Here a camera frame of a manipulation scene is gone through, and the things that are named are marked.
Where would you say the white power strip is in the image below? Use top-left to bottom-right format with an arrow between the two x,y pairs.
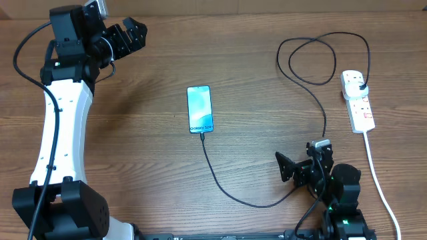
340,70 -> 375,133

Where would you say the white power strip cord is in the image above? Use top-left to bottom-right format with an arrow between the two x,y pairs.
362,131 -> 402,240

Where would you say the blue Galaxy smartphone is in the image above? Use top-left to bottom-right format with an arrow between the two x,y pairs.
187,85 -> 214,134

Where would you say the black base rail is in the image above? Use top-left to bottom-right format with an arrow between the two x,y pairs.
142,230 -> 377,240

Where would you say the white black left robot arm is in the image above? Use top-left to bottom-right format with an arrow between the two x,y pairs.
12,1 -> 147,239

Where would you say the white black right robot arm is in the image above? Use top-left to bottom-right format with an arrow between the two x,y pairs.
275,139 -> 377,240

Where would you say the white charger plug adapter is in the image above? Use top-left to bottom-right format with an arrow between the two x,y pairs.
342,82 -> 369,100

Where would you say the black USB charging cable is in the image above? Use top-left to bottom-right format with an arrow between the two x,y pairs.
199,31 -> 372,209

